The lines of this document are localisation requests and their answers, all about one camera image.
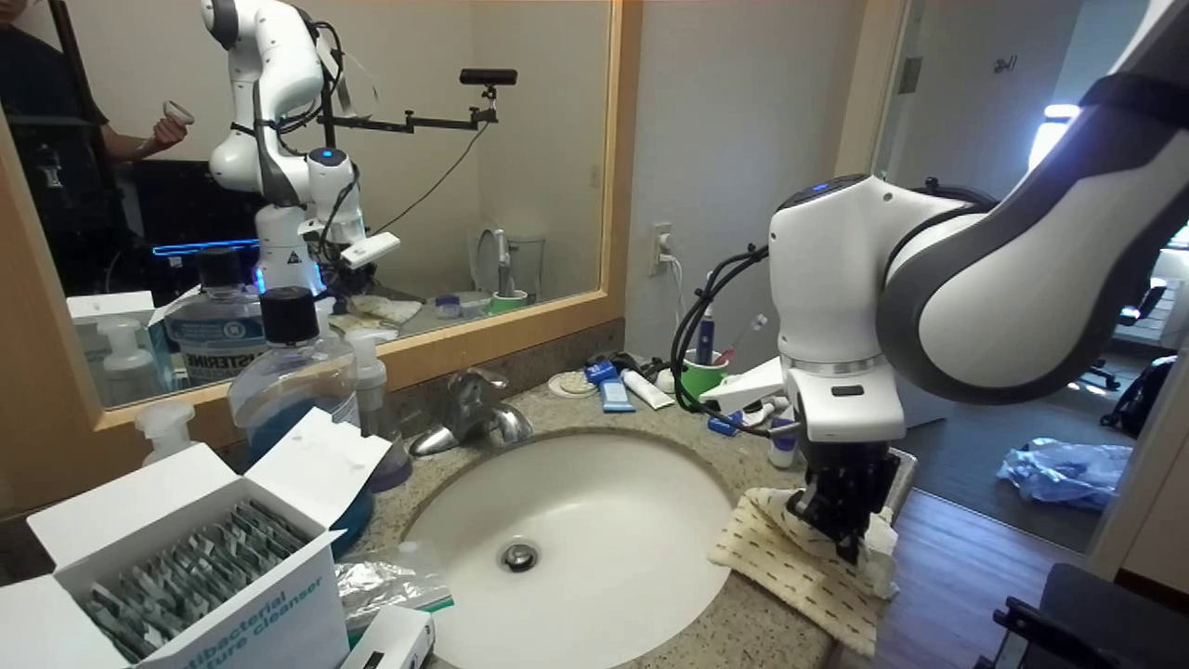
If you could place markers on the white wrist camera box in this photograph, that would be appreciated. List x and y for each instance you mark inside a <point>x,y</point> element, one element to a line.
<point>853,404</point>

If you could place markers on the blue electric toothbrush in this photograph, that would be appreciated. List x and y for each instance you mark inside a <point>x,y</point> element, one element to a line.
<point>704,337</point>

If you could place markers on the wall outlet with charger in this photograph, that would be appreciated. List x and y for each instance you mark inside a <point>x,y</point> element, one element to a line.
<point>667,253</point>

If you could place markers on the white toothpaste tube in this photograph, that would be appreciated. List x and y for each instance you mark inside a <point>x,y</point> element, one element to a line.
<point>645,386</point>

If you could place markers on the open white cardboard box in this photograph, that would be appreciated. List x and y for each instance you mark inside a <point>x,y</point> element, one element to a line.
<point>199,582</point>

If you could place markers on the cream towel with brown dashes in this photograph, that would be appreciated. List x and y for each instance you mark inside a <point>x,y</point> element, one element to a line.
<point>794,578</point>

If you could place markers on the crumpled blue cloth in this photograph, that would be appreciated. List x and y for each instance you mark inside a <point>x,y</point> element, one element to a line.
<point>1064,474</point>

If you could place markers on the black chair frame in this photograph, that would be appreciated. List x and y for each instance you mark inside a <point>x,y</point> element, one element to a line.
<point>1091,618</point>

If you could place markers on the small white round container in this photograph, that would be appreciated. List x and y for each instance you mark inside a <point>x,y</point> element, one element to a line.
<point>667,379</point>

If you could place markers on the white tube with blue cap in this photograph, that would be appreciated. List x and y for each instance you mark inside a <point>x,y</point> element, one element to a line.
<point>780,448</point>

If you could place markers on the small white box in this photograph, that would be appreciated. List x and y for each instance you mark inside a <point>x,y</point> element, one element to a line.
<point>390,642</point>

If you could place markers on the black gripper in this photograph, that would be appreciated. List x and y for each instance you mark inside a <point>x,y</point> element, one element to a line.
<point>849,471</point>

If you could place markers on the chrome faucet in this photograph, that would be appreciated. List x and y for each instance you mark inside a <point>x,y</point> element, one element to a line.
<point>475,410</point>

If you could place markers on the white oval sink basin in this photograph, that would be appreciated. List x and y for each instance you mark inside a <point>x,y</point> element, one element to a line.
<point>594,521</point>

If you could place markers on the flat blue packet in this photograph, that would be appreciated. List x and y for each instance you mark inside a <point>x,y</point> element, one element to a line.
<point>613,396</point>

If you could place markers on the black bag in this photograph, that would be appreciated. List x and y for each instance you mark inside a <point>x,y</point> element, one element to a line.
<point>1137,396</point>

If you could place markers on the mouthwash bottle with black cap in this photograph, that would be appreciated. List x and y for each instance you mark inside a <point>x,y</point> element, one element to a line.
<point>291,377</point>

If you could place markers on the small blue box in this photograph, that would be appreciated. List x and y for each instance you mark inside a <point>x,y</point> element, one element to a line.
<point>600,370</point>

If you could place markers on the white door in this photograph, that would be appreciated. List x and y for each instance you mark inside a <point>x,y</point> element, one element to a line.
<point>967,98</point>

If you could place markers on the small clear pump bottle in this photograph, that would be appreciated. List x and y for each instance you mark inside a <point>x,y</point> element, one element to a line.
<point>369,384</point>

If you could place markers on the wood framed wall mirror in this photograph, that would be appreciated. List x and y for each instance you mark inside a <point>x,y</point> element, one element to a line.
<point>521,327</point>

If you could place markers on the dark blue bowl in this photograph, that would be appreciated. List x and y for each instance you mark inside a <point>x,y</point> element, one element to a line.
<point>354,521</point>

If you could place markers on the round white soap dish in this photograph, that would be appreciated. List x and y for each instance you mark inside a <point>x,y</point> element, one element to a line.
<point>568,384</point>

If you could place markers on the small blue and white tube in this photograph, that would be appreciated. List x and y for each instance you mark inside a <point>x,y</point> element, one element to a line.
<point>729,420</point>

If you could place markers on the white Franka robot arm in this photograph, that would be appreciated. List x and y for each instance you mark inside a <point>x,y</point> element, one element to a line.
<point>1025,272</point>

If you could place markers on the clear plastic wrapper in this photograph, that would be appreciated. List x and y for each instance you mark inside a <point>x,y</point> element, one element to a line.
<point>376,582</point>

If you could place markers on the translucent white bottle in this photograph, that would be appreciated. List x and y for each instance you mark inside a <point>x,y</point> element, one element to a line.
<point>163,429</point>

